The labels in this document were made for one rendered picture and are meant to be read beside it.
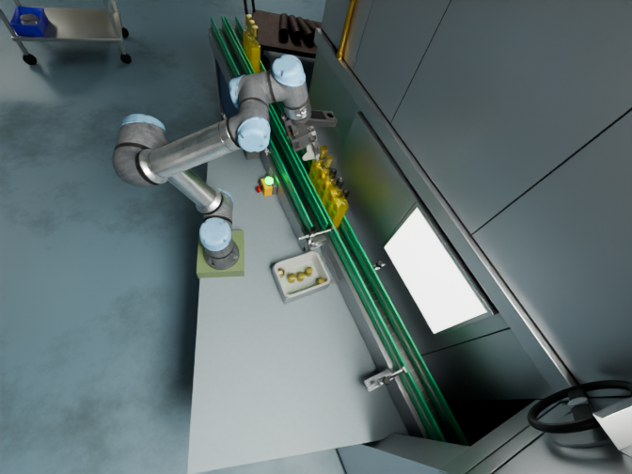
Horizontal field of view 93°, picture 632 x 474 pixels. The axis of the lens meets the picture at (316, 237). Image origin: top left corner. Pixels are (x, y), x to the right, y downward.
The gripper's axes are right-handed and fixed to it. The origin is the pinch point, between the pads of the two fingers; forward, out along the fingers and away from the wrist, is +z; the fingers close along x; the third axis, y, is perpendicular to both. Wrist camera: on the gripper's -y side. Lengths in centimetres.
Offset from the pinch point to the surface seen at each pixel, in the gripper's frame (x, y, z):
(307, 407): 74, 43, 48
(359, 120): -15.0, -24.9, 12.9
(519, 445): 96, -9, 0
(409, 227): 32.4, -21.9, 22.2
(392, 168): 11.9, -25.0, 12.6
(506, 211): 49, -36, -8
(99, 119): -198, 137, 93
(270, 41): -245, -37, 121
